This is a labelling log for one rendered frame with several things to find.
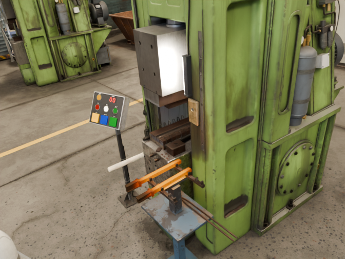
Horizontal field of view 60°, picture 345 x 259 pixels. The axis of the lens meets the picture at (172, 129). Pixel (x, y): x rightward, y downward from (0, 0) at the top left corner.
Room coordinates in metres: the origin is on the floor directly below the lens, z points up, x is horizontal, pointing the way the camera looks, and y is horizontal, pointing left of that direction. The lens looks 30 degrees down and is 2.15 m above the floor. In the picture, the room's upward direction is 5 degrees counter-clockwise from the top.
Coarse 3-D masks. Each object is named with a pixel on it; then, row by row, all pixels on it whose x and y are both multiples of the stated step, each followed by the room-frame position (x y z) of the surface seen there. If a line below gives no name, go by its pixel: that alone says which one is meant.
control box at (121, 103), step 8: (96, 96) 2.41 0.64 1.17; (104, 96) 2.37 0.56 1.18; (112, 96) 2.33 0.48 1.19; (120, 96) 2.29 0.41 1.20; (96, 104) 2.37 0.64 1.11; (104, 104) 2.33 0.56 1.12; (112, 104) 2.29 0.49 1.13; (120, 104) 2.26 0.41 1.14; (128, 104) 2.30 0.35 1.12; (96, 112) 2.34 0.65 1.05; (104, 112) 2.30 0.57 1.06; (112, 112) 2.26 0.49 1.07; (120, 112) 2.22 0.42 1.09; (120, 120) 2.19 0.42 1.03; (120, 128) 2.17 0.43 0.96
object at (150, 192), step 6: (186, 168) 1.52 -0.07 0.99; (180, 174) 1.46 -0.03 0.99; (186, 174) 1.48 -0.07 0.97; (168, 180) 1.41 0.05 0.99; (174, 180) 1.42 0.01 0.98; (156, 186) 1.37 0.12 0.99; (162, 186) 1.36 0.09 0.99; (144, 192) 1.32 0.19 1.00; (150, 192) 1.31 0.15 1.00; (156, 192) 1.33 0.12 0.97; (138, 198) 1.27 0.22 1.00; (144, 198) 1.29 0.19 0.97
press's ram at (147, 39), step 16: (144, 32) 1.94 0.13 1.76; (160, 32) 1.89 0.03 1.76; (176, 32) 1.90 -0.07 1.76; (144, 48) 1.96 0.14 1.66; (160, 48) 1.83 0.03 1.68; (176, 48) 1.90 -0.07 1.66; (144, 64) 1.98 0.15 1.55; (160, 64) 1.83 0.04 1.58; (176, 64) 1.89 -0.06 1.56; (144, 80) 2.01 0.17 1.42; (160, 80) 1.83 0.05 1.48; (176, 80) 1.89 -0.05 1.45
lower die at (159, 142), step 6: (180, 120) 2.19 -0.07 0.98; (186, 120) 2.17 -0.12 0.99; (168, 126) 2.10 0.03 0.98; (174, 126) 2.08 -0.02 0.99; (186, 126) 2.04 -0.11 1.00; (150, 132) 2.03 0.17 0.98; (156, 132) 2.01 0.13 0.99; (162, 132) 2.00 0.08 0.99; (174, 132) 1.98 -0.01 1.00; (186, 132) 1.98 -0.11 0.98; (150, 138) 2.02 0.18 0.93; (156, 138) 1.94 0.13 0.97; (162, 138) 1.91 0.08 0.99; (168, 138) 1.90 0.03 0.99; (174, 138) 1.92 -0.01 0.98; (162, 144) 1.87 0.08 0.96
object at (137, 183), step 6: (174, 162) 1.59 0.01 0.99; (180, 162) 1.60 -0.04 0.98; (162, 168) 1.54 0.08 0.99; (168, 168) 1.54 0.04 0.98; (150, 174) 1.48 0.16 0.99; (156, 174) 1.49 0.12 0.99; (138, 180) 1.43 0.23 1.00; (144, 180) 1.44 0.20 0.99; (126, 186) 1.38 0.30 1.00; (132, 186) 1.40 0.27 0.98; (138, 186) 1.41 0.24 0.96
